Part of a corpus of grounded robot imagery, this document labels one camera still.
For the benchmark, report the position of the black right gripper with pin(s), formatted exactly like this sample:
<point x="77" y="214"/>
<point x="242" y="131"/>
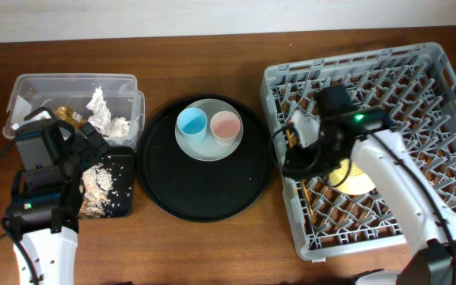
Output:
<point x="304" y="161"/>

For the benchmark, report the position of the pink cup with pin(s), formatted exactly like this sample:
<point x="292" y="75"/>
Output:
<point x="225" y="127"/>

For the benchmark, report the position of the crumpled white paper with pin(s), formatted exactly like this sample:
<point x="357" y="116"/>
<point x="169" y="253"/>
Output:
<point x="101" y="117"/>

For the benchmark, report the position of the round black tray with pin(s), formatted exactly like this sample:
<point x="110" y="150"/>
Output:
<point x="202" y="191"/>

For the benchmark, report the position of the blue cup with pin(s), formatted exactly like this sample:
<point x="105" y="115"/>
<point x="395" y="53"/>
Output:
<point x="192" y="124"/>

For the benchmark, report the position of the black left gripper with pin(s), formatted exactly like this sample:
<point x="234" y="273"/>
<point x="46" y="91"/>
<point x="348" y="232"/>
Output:
<point x="79" y="142"/>

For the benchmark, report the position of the clear plastic waste bin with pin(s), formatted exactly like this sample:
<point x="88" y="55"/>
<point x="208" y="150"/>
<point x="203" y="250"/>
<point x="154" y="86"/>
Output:
<point x="75" y="90"/>

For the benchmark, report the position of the wooden chopstick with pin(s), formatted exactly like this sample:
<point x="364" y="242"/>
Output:
<point x="307" y="197"/>
<point x="291" y="137"/>

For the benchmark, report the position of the white tissue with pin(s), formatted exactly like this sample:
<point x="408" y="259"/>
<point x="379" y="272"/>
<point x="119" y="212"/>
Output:
<point x="119" y="127"/>

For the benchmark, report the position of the grey plate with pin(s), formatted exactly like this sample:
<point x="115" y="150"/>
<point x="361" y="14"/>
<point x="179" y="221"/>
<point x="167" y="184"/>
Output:
<point x="209" y="150"/>

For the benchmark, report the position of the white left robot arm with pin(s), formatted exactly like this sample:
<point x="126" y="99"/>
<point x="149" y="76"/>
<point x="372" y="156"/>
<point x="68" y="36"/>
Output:
<point x="42" y="217"/>

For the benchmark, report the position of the food scraps pile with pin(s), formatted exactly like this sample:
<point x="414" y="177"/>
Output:
<point x="103" y="191"/>

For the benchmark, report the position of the rectangular black tray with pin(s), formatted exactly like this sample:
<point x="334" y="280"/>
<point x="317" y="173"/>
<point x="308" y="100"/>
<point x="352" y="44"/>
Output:
<point x="128" y="156"/>

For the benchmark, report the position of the yellow bowl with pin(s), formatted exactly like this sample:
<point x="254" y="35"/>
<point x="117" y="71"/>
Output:
<point x="350" y="180"/>

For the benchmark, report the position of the gold snack wrapper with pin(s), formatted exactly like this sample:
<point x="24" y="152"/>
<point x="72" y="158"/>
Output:
<point x="70" y="116"/>

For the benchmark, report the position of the grey dishwasher rack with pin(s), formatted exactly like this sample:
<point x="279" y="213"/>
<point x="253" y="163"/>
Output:
<point x="416" y="86"/>

